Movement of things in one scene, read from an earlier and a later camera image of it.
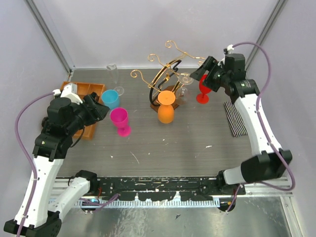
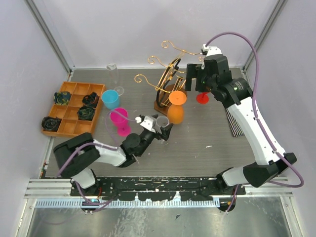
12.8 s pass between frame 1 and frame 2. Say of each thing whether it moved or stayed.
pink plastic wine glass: stayed
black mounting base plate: stayed
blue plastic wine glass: stayed
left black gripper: moved
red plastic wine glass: stayed
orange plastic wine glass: moved
